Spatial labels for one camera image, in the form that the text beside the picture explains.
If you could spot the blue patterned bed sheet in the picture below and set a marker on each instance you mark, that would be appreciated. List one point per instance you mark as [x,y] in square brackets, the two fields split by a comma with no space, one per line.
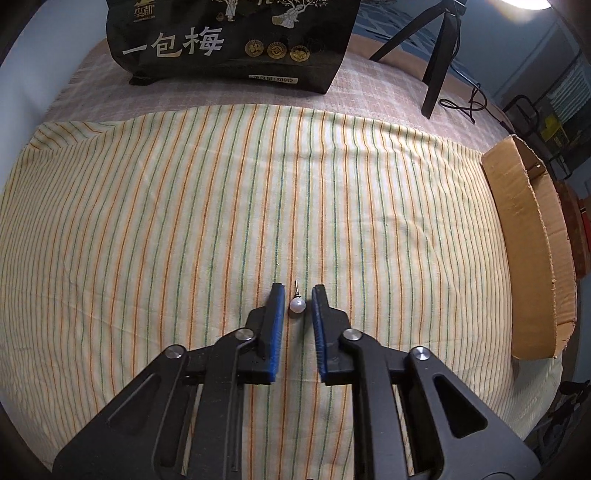
[381,20]

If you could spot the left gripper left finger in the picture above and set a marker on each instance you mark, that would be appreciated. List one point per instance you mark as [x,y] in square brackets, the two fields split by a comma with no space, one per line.
[181,416]

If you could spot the pink checked blanket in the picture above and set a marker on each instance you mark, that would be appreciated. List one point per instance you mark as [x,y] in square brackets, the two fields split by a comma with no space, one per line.
[391,91]

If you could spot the striped yellow cloth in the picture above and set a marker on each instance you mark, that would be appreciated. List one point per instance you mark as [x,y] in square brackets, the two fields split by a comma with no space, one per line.
[121,238]

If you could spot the black snack bag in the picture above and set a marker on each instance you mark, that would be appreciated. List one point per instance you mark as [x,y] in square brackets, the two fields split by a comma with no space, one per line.
[300,44]

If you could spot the cardboard box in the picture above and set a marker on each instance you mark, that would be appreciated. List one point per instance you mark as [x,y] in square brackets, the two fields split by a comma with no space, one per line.
[543,280]

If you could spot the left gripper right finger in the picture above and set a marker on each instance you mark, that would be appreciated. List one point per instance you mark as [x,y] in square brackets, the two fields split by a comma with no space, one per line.
[413,418]

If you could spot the yellow box on rack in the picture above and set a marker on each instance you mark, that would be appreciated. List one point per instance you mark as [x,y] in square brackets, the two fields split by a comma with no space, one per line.
[553,131]

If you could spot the single pearl earring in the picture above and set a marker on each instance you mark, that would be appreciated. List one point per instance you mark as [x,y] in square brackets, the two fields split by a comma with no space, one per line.
[297,304]

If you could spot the ring light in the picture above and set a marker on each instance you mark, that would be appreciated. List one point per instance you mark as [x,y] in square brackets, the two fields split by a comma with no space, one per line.
[529,5]

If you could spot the black metal rack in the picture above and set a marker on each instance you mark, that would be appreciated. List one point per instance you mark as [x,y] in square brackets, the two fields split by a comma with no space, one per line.
[527,119]

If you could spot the black tripod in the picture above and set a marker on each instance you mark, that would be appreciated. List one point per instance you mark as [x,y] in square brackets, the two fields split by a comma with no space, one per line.
[444,49]

